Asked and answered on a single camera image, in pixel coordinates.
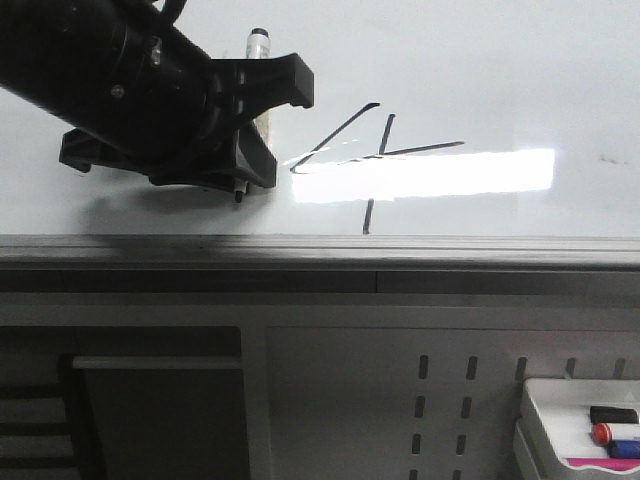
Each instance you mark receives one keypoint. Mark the white taped whiteboard marker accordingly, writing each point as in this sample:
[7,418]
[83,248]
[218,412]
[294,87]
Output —
[257,47]

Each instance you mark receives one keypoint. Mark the pink highlighter marker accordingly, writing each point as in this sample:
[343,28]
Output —
[615,464]

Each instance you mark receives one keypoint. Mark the grey perforated metal panel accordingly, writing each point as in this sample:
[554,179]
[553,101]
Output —
[419,386]

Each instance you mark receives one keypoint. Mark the dark cabinet panel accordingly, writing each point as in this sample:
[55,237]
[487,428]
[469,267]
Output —
[161,417]

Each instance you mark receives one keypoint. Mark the red capped white marker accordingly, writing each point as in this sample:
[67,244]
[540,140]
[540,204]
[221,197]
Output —
[604,433]

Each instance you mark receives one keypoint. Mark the white plastic marker tray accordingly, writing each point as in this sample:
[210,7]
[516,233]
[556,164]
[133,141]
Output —
[555,427]

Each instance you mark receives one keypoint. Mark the white whiteboard with frame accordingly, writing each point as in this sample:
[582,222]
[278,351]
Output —
[455,132]

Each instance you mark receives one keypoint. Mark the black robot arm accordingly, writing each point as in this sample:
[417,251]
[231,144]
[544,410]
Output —
[141,97]

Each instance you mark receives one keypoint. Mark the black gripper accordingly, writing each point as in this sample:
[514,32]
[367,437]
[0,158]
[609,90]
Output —
[226,149]

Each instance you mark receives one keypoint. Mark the blue capped marker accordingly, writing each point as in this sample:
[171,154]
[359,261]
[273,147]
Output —
[624,449]

